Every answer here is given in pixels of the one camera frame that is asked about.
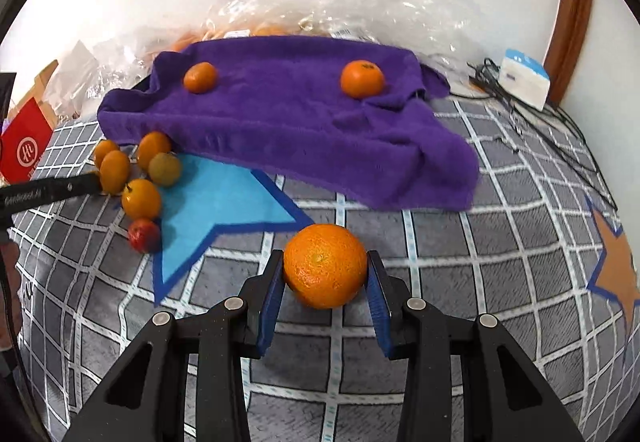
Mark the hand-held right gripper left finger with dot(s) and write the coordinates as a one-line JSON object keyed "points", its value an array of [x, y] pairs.
{"points": [[270, 304]]}

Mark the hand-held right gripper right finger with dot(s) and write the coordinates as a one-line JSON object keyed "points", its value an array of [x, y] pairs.
{"points": [[381, 309]]}

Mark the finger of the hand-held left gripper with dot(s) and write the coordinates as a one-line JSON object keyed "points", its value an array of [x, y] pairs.
{"points": [[80, 184]]}

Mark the oval kumquat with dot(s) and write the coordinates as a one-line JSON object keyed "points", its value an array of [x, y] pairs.
{"points": [[116, 172]]}

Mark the small round kumquat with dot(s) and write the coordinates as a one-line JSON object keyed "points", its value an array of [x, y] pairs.
{"points": [[104, 151]]}

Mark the kumquat with stem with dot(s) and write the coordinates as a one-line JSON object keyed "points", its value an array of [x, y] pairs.
{"points": [[141, 198]]}

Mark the large orange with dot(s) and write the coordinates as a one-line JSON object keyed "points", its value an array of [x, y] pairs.
{"points": [[325, 267]]}

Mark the small red fruit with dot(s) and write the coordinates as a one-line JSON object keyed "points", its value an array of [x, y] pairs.
{"points": [[144, 235]]}

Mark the greenish small fruit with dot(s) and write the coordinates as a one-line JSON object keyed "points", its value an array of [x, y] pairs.
{"points": [[165, 169]]}

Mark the red box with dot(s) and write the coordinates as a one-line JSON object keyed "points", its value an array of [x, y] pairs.
{"points": [[25, 137]]}

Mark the cardboard box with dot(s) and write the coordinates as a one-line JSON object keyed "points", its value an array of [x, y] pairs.
{"points": [[42, 77]]}

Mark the crumpled clear plastic bag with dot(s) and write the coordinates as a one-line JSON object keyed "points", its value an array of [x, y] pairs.
{"points": [[115, 64]]}

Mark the small tangerine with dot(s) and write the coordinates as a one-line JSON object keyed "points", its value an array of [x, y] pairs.
{"points": [[200, 77]]}

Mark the bagged orange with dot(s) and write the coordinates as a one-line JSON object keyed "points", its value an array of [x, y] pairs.
{"points": [[270, 29], [182, 43]]}

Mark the purple towel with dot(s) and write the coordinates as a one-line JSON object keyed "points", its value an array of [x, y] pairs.
{"points": [[300, 122]]}

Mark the tangerine with dark stem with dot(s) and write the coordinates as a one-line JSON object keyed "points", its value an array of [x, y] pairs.
{"points": [[362, 79]]}

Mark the white and blue box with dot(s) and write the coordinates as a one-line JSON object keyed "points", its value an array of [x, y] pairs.
{"points": [[525, 79]]}

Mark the large clear plastic bag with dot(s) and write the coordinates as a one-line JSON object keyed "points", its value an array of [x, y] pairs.
{"points": [[350, 2]]}

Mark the brown wooden door frame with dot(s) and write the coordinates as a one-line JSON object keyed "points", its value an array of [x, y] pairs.
{"points": [[570, 22]]}

